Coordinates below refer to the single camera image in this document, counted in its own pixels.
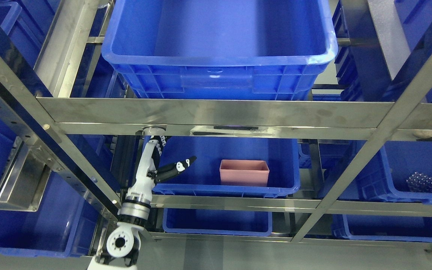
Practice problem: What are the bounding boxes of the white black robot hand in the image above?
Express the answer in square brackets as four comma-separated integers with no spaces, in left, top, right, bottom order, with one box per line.
[125,135,197,204]

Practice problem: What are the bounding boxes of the steel shelf rack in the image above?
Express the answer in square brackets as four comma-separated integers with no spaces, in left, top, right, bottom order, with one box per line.
[0,0,432,244]

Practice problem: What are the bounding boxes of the blue bin bottom right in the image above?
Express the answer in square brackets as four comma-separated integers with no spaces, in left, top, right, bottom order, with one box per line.
[331,214,432,243]

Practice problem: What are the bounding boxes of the large blue bin top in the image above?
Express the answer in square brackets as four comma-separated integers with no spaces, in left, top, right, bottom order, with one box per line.
[101,0,338,101]

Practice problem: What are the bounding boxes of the blue bin right middle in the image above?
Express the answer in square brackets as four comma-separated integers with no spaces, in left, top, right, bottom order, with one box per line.
[339,141,432,204]

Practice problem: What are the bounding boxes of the blue bin bottom left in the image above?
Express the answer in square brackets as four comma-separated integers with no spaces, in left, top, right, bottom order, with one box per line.
[0,172,99,258]

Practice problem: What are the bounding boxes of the blue bin bottom center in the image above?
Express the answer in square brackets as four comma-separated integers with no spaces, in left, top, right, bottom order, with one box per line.
[162,208,273,237]

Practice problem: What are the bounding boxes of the pink plastic storage box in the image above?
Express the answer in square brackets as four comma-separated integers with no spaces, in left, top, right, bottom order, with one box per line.
[219,159,270,187]

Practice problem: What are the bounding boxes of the blue bin holding box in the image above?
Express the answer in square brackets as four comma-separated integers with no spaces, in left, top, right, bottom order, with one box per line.
[153,136,301,198]

